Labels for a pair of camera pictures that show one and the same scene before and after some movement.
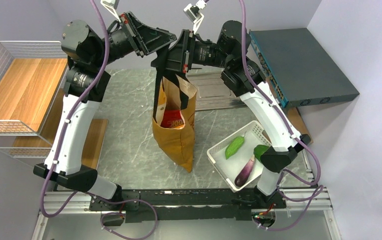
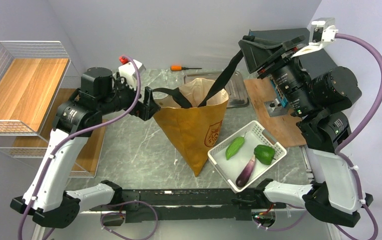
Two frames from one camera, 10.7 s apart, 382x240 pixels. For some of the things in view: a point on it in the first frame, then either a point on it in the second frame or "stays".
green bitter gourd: [234, 146] stays
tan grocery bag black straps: [173, 90] → [191, 114]
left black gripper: [147, 39] → [151, 107]
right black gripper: [177, 58] → [259, 51]
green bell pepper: [259, 150] stays
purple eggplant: [243, 175] stays
